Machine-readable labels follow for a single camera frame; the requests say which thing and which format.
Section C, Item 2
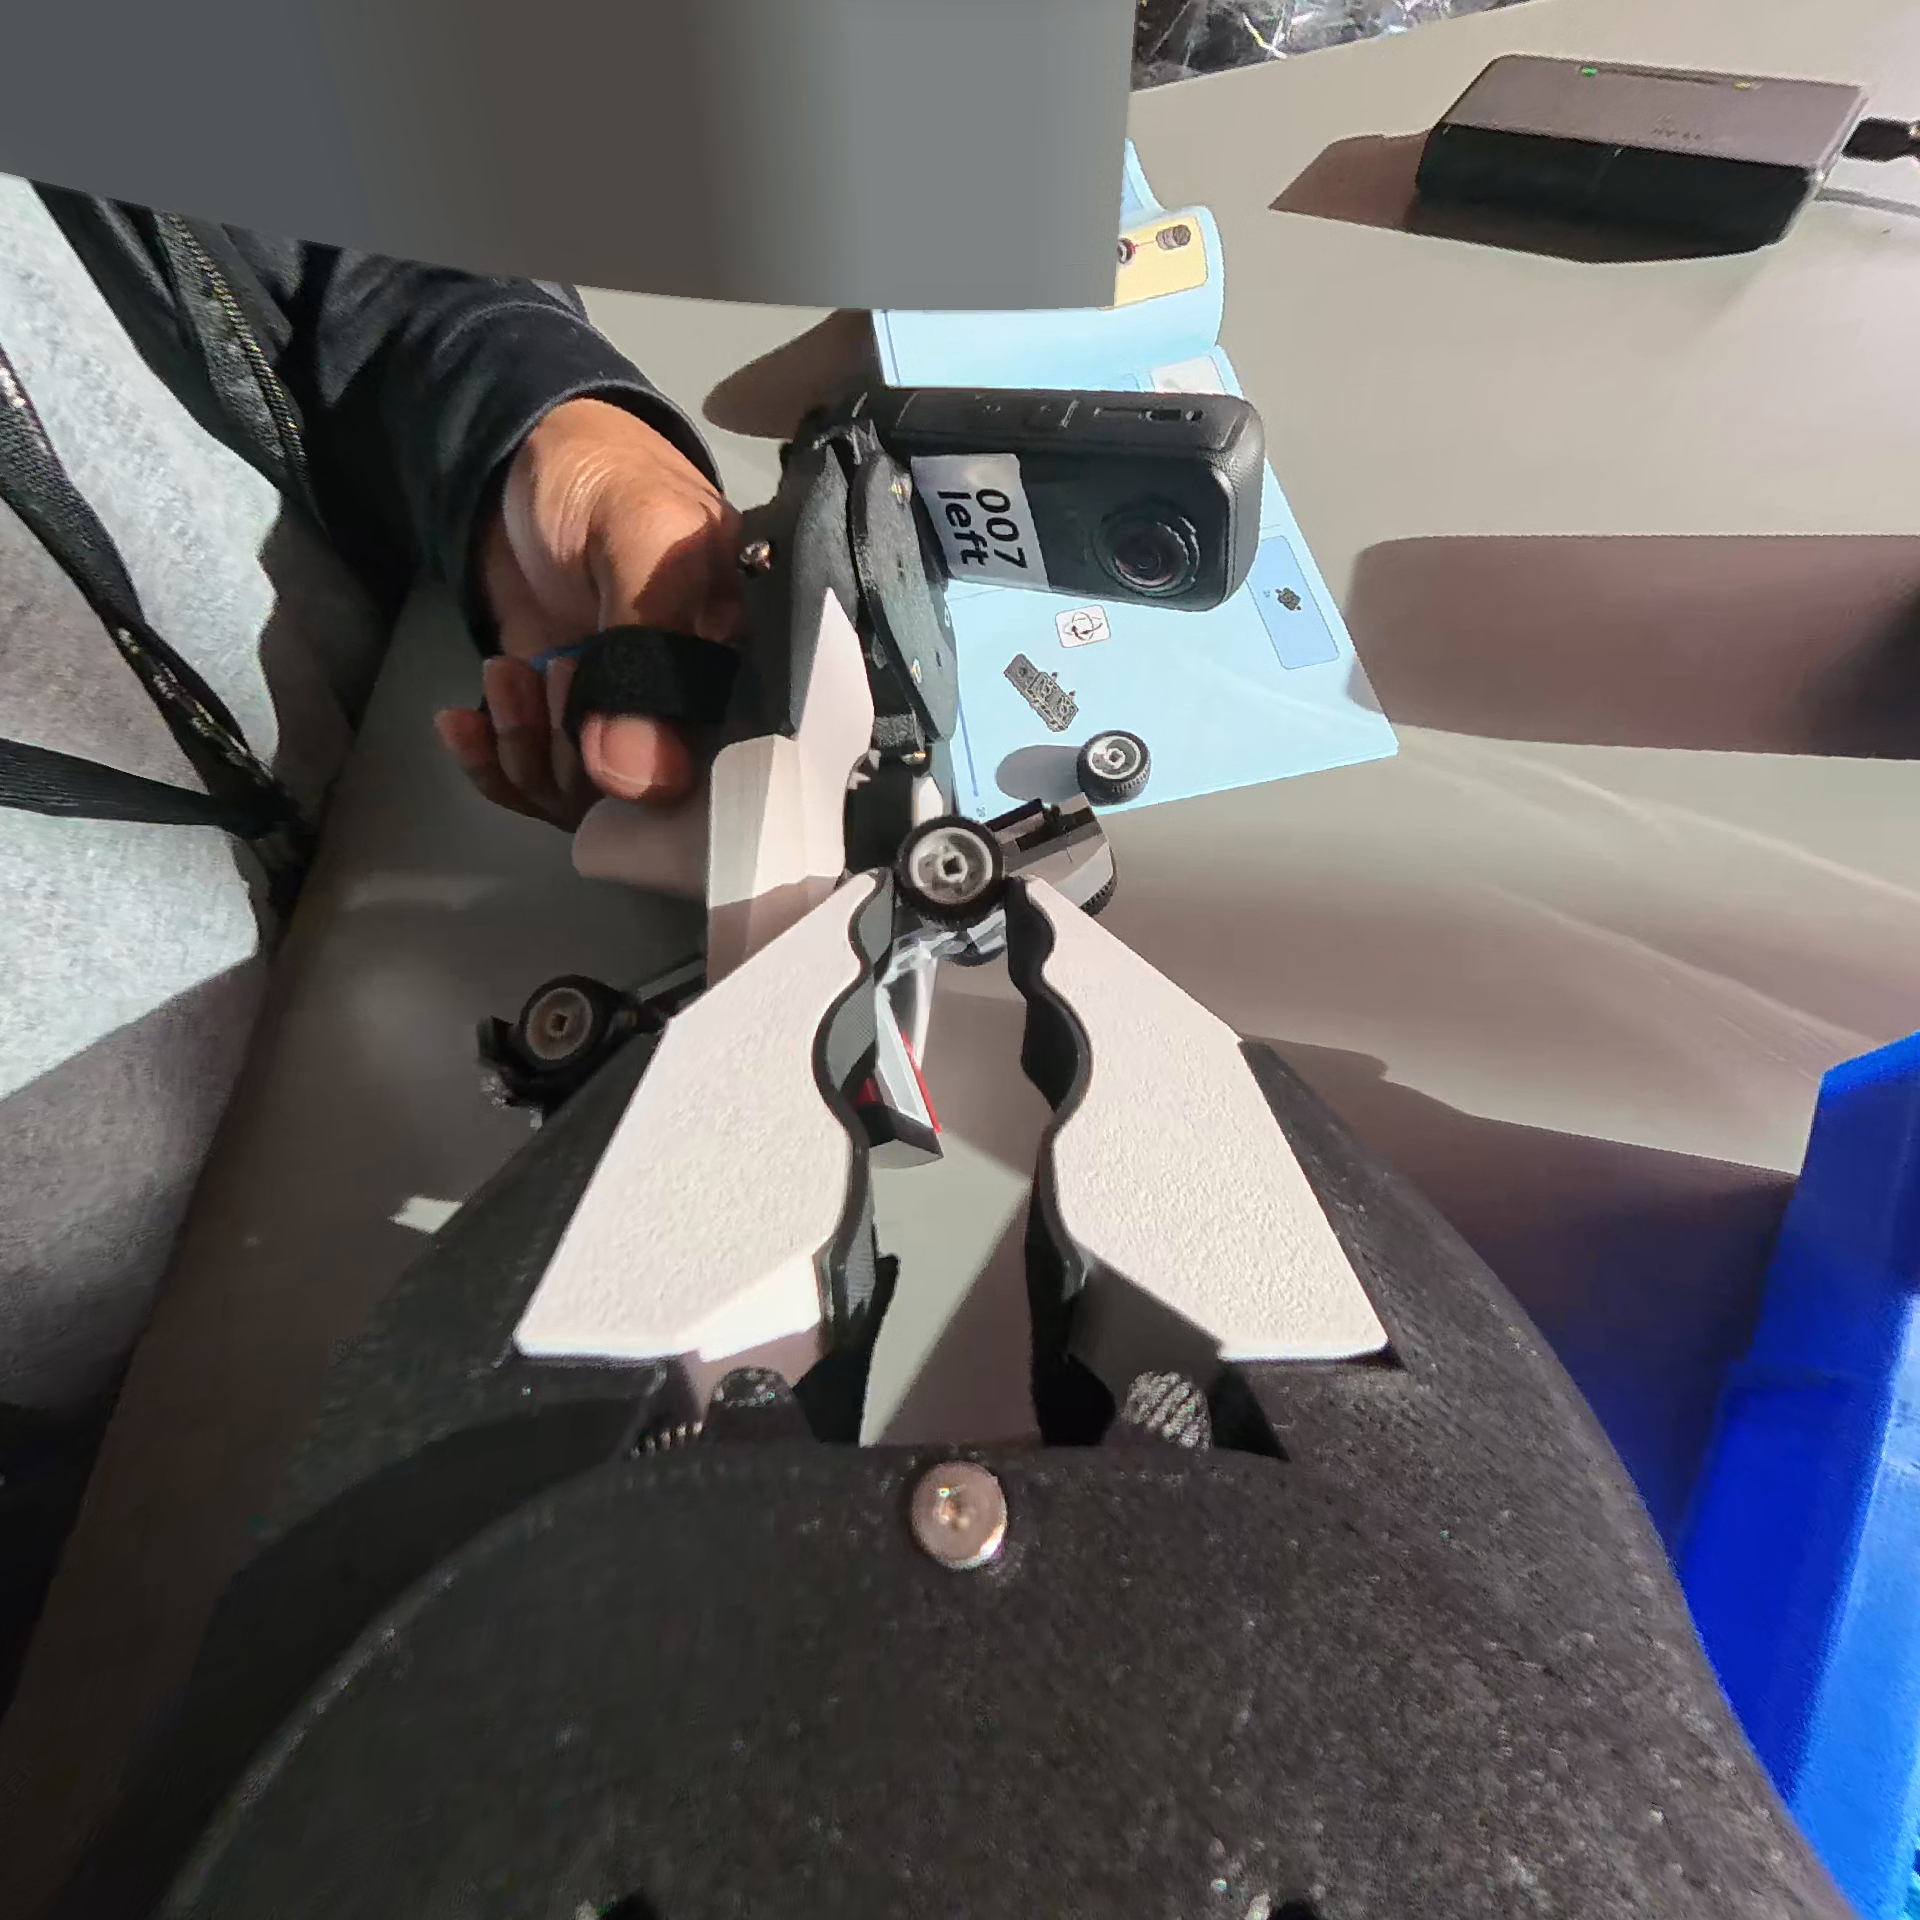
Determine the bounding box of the grey desk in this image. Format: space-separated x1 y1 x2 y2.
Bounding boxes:
30 0 1920 1800

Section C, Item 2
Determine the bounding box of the person's left forearm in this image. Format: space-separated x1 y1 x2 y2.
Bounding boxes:
30 181 724 649

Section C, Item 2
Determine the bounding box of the black power bank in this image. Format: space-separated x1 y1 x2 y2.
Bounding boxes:
1416 54 1872 250

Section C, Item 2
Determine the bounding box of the person's left hand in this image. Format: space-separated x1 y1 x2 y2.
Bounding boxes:
435 401 755 834

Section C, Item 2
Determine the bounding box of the plastic-wrapped bundle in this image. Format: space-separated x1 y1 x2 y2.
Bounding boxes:
1131 0 1491 87

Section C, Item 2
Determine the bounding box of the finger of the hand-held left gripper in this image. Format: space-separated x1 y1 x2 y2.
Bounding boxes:
575 777 711 904
703 589 883 981

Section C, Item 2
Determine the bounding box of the light blue instruction booklet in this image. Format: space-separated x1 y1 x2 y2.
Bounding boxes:
871 142 1401 822

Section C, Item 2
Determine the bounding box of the toy brick truck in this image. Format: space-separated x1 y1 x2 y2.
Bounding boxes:
479 794 1122 1175

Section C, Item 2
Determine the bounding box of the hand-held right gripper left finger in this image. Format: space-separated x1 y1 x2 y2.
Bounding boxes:
514 870 904 1445

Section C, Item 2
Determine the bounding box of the black webbing strap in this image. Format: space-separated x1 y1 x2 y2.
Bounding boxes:
0 345 308 879

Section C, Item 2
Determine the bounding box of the blue plastic bin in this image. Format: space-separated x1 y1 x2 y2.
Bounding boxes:
1670 1031 1920 1920

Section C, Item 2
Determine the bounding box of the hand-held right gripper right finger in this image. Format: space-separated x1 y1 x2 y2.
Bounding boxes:
1007 881 1393 1445

